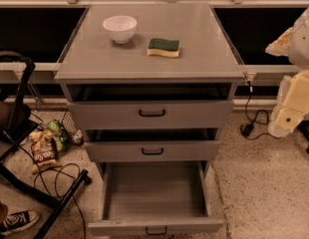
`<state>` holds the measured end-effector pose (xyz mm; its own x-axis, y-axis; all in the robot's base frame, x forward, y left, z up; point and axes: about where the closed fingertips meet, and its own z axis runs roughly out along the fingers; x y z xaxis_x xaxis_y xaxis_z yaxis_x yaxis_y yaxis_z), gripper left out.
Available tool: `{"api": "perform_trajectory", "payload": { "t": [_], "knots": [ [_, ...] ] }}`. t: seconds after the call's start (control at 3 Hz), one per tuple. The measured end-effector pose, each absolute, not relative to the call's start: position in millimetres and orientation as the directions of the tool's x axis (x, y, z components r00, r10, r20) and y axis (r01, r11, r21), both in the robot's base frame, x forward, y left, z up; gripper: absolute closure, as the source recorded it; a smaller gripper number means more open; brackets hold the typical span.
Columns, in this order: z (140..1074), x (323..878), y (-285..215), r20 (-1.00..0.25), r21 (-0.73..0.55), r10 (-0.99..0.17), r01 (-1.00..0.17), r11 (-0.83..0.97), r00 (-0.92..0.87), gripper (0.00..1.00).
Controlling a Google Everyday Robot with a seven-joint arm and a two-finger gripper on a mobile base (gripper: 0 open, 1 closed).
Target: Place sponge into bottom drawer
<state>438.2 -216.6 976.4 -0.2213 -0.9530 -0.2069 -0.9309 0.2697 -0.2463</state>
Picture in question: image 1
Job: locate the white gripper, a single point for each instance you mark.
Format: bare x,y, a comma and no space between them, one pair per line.
302,45

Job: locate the green and yellow sponge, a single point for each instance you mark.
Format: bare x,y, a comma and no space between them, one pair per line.
163,47

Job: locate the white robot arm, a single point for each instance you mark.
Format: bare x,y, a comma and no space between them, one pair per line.
294,43

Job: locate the grey top drawer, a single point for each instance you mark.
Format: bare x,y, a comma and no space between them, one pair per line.
150,115

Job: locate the grey metal drawer cabinet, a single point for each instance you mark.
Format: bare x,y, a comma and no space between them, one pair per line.
97,69

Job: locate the grey middle drawer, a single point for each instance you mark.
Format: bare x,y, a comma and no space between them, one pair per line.
138,151

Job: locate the grey open bottom drawer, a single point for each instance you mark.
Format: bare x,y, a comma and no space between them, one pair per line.
154,199

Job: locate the black wheeled stand leg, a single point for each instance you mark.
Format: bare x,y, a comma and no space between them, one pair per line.
304,128

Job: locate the white ceramic bowl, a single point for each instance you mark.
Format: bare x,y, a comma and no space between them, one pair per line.
120,28

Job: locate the green snack bag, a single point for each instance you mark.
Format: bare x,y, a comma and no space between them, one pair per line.
60,134

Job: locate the brown snack bag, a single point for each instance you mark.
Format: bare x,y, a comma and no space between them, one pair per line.
44,151

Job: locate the black and white sneaker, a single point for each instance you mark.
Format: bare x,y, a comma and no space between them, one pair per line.
18,222

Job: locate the wire mesh basket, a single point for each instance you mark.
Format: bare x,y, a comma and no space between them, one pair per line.
75,135

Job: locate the black metal stand frame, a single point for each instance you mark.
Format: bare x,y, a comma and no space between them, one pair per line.
15,126

